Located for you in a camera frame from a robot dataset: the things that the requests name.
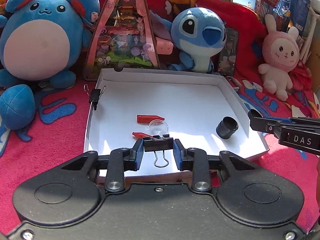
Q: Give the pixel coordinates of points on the pink triangular toy box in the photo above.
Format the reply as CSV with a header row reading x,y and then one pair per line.
x,y
123,38

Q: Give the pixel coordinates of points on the black binder clip on tray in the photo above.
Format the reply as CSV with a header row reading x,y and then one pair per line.
x,y
94,95

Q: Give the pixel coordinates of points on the white cardboard box tray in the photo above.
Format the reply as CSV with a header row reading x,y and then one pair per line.
x,y
192,105

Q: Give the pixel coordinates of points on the black binder clip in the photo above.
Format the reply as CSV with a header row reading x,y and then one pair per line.
x,y
157,143
94,95

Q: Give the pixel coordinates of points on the red crayon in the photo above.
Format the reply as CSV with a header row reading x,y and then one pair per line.
x,y
140,135
146,119

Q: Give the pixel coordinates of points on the black round cylinder container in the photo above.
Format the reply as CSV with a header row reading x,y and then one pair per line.
x,y
227,127

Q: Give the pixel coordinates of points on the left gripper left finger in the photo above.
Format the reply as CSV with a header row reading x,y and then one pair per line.
x,y
121,160

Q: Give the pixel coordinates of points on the blue paper bag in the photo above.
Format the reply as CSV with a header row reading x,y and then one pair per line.
x,y
291,13

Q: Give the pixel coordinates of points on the blue round mouse plush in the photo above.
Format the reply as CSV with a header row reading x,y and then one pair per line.
x,y
40,42

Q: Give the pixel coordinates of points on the blue Stitch plush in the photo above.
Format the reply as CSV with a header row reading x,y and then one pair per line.
x,y
197,32

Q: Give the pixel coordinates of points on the pink bunny plush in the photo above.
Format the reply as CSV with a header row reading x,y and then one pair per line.
x,y
281,55

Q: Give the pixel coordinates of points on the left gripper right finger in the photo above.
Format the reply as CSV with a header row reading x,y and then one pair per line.
x,y
196,161

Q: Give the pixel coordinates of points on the small pink cube toy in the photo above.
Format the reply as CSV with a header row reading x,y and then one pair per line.
x,y
164,47

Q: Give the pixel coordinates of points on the smartphone leaning on sofa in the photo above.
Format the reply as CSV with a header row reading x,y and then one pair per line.
x,y
228,54

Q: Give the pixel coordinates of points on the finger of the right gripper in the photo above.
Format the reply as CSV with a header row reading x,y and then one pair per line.
x,y
299,120
258,123

